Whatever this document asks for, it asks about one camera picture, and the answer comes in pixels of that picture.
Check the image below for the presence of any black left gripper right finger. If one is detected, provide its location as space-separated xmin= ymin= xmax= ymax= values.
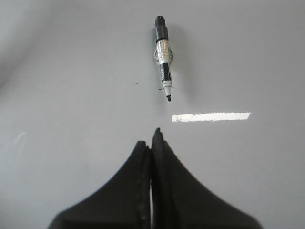
xmin=152 ymin=128 xmax=262 ymax=229

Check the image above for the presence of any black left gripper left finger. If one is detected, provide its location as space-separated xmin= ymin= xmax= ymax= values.
xmin=48 ymin=141 xmax=152 ymax=229

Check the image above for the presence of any black taped whiteboard marker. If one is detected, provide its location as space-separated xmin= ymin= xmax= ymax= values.
xmin=154 ymin=16 xmax=173 ymax=102

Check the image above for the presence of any white whiteboard with aluminium frame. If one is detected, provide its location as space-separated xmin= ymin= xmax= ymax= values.
xmin=0 ymin=0 xmax=305 ymax=229

